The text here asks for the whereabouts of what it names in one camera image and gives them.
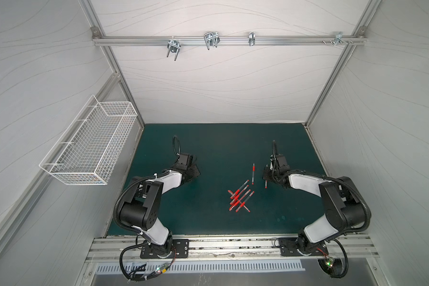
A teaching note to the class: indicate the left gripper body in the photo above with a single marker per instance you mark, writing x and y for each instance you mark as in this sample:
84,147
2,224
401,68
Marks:
191,171

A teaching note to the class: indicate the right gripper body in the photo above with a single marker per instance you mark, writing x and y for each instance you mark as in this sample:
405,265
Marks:
269,175

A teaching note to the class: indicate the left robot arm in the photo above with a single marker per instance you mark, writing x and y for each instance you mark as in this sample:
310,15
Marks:
138,205

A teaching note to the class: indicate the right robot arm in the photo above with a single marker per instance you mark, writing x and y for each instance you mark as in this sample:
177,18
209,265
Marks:
345,210

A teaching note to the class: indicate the red pen in pile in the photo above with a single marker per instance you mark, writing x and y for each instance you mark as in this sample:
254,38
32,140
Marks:
240,188
237,202
244,202
237,195

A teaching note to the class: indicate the green table mat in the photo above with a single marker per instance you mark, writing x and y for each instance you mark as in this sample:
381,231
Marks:
225,154

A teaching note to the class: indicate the metal u-bolt clamp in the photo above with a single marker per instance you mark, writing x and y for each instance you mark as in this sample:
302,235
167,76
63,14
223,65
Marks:
174,47
211,39

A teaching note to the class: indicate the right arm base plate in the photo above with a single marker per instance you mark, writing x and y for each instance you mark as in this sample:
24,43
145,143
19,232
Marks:
289,246

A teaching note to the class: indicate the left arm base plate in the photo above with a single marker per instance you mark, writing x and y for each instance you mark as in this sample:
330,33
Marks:
178,248

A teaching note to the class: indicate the white slotted cable duct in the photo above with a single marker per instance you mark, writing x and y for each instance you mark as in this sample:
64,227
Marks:
207,266

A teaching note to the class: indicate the white wire basket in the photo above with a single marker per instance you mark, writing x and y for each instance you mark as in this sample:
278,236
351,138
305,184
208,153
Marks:
88,150

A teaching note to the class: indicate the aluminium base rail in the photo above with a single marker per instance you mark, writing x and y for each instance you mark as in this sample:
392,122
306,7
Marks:
227,247

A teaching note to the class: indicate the metal bracket clamp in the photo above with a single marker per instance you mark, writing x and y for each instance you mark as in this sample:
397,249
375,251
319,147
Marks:
252,39

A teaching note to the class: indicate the metal corner bracket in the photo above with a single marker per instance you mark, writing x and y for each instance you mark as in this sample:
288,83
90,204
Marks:
338,40

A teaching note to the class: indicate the aluminium cross rail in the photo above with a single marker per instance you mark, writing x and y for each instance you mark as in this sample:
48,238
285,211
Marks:
224,40

